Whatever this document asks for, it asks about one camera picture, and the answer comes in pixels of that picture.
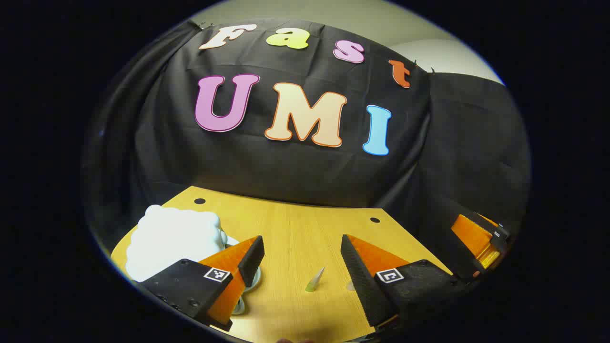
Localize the white suitcase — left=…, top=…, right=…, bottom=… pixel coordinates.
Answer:
left=125, top=204, right=262, bottom=316

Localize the black backdrop cloth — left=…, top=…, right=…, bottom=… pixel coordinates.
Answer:
left=81, top=18, right=532, bottom=251

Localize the small lime-capped tube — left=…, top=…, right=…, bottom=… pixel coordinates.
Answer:
left=305, top=266, right=325, bottom=293

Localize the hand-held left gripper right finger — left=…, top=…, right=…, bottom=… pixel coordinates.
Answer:
left=340, top=234, right=470, bottom=332

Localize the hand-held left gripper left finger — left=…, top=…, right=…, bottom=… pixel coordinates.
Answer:
left=137, top=235, right=265, bottom=333

